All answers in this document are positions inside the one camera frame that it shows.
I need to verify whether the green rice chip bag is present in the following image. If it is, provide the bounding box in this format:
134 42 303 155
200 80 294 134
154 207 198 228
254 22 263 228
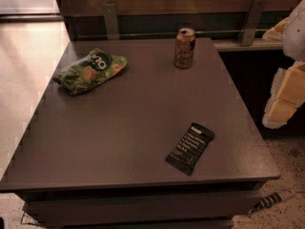
52 48 128 95

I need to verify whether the metal rail bracket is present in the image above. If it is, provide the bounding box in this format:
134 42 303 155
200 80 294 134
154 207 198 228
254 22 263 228
238 0 267 47
102 3 120 40

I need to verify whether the left metal rail bracket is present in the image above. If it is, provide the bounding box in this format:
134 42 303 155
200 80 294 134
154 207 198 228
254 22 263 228
102 3 120 40

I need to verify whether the striped cable on floor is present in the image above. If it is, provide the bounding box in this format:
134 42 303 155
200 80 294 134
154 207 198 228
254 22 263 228
248 189 297 215

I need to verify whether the black snack bar wrapper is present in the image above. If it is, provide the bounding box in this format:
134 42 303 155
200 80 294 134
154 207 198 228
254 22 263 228
165 123 214 176

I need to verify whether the right metal rail bracket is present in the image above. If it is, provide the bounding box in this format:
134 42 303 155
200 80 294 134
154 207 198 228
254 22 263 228
238 0 267 47

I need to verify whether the horizontal metal rail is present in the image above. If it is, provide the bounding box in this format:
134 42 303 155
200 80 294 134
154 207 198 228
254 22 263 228
76 29 269 39

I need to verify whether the orange drink can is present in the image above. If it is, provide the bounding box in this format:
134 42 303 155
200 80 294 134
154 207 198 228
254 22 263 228
174 28 196 69

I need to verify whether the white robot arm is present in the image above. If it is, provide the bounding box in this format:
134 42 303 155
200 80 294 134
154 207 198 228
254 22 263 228
262 0 305 129

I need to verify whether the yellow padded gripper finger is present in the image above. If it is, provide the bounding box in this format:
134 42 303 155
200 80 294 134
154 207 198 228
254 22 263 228
262 18 288 41
262 61 305 129

